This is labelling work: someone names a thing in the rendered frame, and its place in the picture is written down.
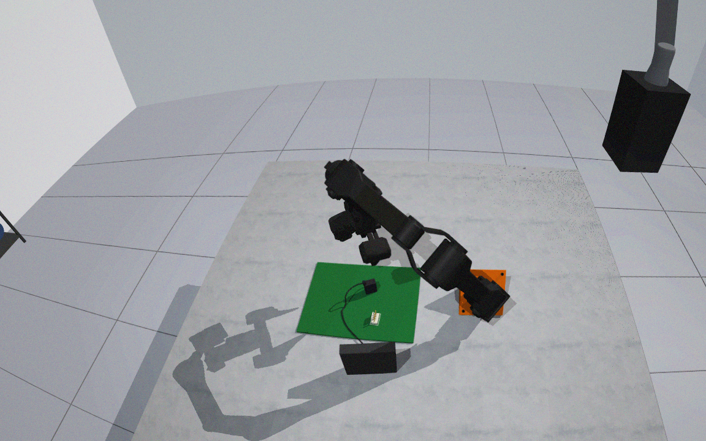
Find green circuit board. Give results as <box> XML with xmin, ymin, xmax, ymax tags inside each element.
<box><xmin>297</xmin><ymin>262</ymin><xmax>420</xmax><ymax>344</ymax></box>

